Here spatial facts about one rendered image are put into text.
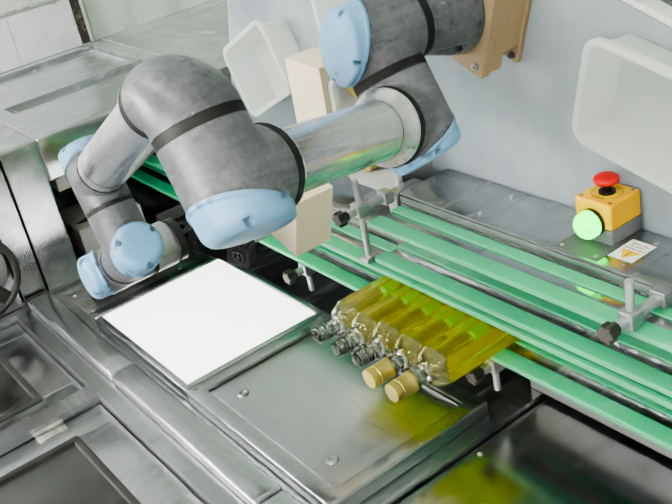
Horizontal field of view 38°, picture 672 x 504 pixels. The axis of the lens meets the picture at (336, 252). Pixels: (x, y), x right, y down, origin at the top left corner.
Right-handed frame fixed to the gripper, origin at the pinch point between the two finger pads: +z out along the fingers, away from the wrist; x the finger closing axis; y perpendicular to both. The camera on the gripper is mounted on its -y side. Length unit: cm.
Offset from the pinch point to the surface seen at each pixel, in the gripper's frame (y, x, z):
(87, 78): 109, 41, 14
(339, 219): -4.5, 6.4, 10.1
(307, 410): -20.5, 30.6, -8.5
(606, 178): -41, -18, 31
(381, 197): -4.1, 6.6, 20.2
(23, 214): 72, 44, -22
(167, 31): 126, 47, 49
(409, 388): -38.6, 10.1, -2.5
